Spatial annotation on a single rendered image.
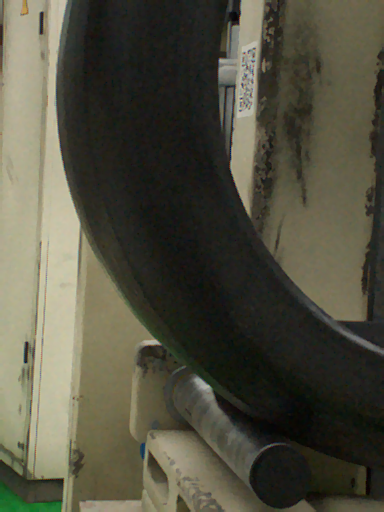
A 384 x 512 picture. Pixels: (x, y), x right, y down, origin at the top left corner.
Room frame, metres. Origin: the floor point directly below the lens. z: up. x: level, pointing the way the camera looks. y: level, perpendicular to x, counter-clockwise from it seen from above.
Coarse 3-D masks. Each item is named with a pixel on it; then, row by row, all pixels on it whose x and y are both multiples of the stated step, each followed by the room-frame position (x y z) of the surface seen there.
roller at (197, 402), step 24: (192, 384) 1.19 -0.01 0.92; (192, 408) 1.13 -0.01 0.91; (216, 408) 1.07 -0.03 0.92; (216, 432) 1.03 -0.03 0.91; (240, 432) 0.98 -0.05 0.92; (264, 432) 0.95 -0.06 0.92; (240, 456) 0.94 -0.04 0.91; (264, 456) 0.91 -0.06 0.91; (288, 456) 0.91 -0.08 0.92; (264, 480) 0.90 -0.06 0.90; (288, 480) 0.91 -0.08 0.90; (288, 504) 0.91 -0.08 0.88
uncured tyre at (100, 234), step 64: (128, 0) 0.89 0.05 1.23; (192, 0) 0.88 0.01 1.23; (64, 64) 1.02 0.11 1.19; (128, 64) 0.89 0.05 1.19; (192, 64) 0.88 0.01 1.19; (64, 128) 1.03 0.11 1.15; (128, 128) 0.89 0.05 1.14; (192, 128) 0.88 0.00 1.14; (128, 192) 0.90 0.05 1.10; (192, 192) 0.88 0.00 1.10; (128, 256) 0.92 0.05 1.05; (192, 256) 0.89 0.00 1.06; (256, 256) 0.89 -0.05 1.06; (192, 320) 0.91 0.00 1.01; (256, 320) 0.89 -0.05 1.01; (320, 320) 0.90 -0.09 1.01; (256, 384) 0.92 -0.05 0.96; (320, 384) 0.90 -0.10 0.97; (320, 448) 0.96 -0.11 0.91
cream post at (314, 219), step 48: (288, 0) 1.28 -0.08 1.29; (336, 0) 1.29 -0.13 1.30; (240, 48) 1.39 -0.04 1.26; (288, 48) 1.28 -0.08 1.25; (336, 48) 1.29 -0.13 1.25; (288, 96) 1.28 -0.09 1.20; (336, 96) 1.29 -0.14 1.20; (240, 144) 1.36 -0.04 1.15; (288, 144) 1.29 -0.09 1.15; (336, 144) 1.29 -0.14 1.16; (240, 192) 1.34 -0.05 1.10; (288, 192) 1.29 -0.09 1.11; (336, 192) 1.30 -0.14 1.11; (288, 240) 1.29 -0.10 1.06; (336, 240) 1.30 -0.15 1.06; (336, 288) 1.30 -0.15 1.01; (336, 480) 1.30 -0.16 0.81
